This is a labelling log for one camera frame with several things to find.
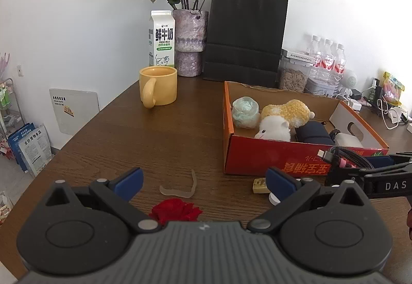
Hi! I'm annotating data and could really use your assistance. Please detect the white wall access panel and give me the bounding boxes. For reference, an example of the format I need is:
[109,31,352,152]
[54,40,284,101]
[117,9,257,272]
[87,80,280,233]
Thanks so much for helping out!
[49,88,100,136]

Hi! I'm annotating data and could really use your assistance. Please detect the white charging cable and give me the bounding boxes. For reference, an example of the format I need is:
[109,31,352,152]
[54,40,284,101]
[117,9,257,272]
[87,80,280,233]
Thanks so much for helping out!
[377,99,404,130]

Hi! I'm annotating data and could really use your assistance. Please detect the blue and white packets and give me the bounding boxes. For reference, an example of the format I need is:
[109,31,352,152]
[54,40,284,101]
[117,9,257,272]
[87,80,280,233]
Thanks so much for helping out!
[8,122,53,176]

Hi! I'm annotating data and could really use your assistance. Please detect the translucent silicone strap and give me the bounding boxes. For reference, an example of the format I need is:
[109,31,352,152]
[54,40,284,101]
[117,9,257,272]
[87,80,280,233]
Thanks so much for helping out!
[160,170,198,199]

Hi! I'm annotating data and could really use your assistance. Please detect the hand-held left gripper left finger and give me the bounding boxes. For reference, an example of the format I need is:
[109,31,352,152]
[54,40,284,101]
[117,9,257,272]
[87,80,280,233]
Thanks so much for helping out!
[41,167,163,235]

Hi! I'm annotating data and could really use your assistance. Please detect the black braided cable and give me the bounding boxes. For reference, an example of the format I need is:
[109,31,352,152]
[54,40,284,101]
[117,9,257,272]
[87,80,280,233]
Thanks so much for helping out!
[317,145,374,172]

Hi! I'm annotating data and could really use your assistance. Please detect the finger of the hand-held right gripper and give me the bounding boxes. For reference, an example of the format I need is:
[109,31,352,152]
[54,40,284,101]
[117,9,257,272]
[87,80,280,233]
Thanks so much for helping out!
[326,162,412,188]
[367,151,412,169]

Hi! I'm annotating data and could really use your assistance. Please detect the pale green tissue roll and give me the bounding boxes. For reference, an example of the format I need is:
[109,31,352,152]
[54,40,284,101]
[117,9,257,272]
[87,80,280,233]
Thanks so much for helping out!
[231,96,261,129]

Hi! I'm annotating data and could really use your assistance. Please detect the white earphones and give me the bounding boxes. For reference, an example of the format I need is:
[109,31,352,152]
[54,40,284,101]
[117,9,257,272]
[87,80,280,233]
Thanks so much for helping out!
[332,92,355,105]

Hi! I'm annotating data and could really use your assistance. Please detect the clear seed container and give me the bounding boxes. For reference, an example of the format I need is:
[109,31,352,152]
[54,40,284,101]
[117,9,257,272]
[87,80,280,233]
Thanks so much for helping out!
[278,59,313,93]

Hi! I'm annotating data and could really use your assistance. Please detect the white robot speaker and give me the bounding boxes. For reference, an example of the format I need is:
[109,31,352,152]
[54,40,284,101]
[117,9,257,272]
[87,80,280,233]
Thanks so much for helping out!
[340,69,358,95]

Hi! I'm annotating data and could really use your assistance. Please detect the clear water bottle red label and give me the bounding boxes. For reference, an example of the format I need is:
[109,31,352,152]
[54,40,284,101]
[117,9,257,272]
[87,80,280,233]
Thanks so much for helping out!
[331,43,347,91]
[306,34,323,81]
[319,39,335,85]

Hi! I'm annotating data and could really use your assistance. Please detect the red artificial rose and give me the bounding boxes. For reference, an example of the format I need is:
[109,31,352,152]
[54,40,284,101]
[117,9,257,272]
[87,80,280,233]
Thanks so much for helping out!
[149,200,203,232]

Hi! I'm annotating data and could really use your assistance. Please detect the purple textured vase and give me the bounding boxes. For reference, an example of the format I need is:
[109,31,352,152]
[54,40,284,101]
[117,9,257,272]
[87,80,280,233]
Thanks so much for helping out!
[172,9,209,78]

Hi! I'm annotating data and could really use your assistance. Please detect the white and green milk carton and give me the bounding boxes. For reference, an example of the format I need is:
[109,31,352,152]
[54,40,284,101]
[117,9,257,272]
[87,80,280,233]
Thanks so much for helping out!
[148,10,176,68]

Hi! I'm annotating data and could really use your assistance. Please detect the white floral tin box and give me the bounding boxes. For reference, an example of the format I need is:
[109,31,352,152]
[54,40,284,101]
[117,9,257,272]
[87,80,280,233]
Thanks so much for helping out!
[304,77,339,98]

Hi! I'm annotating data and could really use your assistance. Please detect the red cardboard box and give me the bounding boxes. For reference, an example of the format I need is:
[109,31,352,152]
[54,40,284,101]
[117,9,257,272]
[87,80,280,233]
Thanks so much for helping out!
[223,81,390,177]

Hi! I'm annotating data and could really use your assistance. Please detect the yellow mug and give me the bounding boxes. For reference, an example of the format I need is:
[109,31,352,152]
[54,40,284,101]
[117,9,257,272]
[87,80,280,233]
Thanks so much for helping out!
[139,66,178,109]

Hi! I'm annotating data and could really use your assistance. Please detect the black paper bag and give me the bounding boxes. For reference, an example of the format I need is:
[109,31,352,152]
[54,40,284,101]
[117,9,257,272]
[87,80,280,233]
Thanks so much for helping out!
[202,0,289,89]

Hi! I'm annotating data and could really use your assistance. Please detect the beige mahjong tile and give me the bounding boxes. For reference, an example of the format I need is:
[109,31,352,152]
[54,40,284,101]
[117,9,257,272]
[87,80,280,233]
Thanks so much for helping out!
[252,178,270,195]

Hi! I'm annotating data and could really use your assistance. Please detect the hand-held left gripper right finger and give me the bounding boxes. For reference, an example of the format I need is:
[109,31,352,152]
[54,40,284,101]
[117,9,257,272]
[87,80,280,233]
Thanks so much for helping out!
[246,167,371,235]

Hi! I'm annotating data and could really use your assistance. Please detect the small white flat box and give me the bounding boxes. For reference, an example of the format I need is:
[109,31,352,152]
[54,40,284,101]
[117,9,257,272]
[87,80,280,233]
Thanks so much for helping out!
[281,49,316,63]

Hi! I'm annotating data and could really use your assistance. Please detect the navy fabric pouch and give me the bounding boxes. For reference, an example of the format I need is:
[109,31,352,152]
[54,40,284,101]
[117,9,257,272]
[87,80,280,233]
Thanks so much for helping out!
[294,121,336,146]

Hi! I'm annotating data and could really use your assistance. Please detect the frosted plastic box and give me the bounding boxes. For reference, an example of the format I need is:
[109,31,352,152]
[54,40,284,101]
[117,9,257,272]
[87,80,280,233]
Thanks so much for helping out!
[333,132,364,148]

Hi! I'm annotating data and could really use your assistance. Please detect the yellow and white plush sheep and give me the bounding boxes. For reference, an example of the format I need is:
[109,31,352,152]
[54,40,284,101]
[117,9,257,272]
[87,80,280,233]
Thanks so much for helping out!
[254,99,315,142]

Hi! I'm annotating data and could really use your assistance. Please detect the purple pampas grass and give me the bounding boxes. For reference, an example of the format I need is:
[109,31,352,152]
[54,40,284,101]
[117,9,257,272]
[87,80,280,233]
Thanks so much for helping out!
[0,52,11,76]

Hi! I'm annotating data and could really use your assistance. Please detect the white face mask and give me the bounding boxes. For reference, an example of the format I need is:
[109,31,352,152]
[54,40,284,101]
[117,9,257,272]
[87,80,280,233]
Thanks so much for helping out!
[388,106,410,125]

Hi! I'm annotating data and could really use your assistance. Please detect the yellow snack packet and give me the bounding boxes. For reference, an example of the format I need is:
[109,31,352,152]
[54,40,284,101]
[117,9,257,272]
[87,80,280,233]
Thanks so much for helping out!
[382,71,406,107]

